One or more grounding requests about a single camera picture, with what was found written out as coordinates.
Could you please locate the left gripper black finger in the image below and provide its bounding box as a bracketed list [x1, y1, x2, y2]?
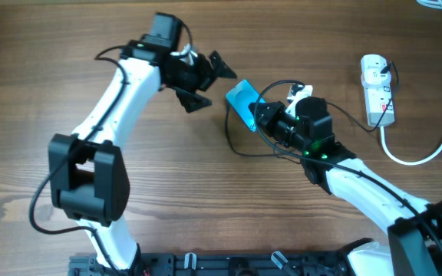
[174, 87, 212, 113]
[209, 51, 237, 79]

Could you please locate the teal screen smartphone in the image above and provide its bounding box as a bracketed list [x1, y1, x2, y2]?
[226, 79, 259, 132]

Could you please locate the black charging cable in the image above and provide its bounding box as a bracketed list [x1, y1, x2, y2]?
[224, 61, 400, 165]

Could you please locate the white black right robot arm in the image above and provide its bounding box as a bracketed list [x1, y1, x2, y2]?
[249, 97, 442, 275]

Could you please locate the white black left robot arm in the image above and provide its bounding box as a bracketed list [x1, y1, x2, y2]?
[46, 12, 237, 275]

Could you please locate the white charger adapter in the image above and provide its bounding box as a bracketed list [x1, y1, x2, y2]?
[361, 67, 391, 88]

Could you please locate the white power strip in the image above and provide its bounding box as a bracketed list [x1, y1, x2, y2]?
[361, 54, 394, 127]

